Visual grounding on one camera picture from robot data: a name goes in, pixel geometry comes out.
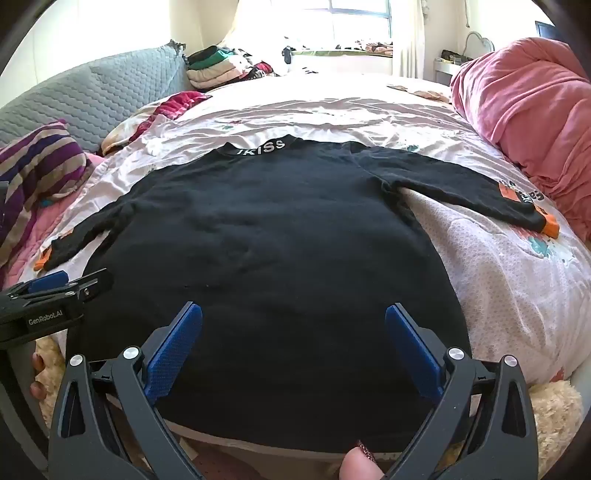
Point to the purple striped pillow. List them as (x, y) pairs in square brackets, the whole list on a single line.
[(37, 170)]

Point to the dark box on desk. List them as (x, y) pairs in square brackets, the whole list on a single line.
[(455, 56)]

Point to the grey quilted headboard cushion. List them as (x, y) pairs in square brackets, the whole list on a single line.
[(92, 92)]

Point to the black and white cloth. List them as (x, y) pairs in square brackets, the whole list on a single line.
[(309, 69)]

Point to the beige plush blanket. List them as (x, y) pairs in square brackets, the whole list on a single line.
[(554, 415)]

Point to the white curtain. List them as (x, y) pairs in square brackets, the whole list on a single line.
[(408, 41)]

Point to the white desk lamp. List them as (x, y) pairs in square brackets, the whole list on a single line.
[(480, 39)]

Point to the black sweater with orange cuffs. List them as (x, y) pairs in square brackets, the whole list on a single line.
[(277, 254)]

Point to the white desk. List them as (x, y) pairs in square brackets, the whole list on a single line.
[(445, 71)]

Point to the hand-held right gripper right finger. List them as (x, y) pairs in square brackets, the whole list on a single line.
[(411, 346)]

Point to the window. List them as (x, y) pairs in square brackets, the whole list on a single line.
[(360, 21)]

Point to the small black object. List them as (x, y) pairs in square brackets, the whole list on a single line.
[(287, 55)]

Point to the stack of folded clothes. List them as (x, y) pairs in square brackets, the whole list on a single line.
[(217, 64)]

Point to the red patterned cloth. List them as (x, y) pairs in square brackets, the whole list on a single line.
[(178, 102)]

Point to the cream patterned blanket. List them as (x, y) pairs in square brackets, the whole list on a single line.
[(122, 131)]

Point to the pink duvet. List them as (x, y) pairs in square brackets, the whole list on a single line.
[(531, 106)]

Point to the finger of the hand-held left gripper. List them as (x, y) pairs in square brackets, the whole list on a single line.
[(48, 279), (92, 282)]

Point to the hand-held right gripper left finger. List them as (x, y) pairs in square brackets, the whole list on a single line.
[(173, 350)]

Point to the pink printed bed blanket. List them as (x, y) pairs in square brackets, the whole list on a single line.
[(485, 277)]

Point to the person's right hand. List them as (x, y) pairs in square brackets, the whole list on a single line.
[(358, 466)]

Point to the clothes on windowsill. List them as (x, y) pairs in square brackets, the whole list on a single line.
[(374, 46)]

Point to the person's left hand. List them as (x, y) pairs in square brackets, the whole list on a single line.
[(38, 362)]

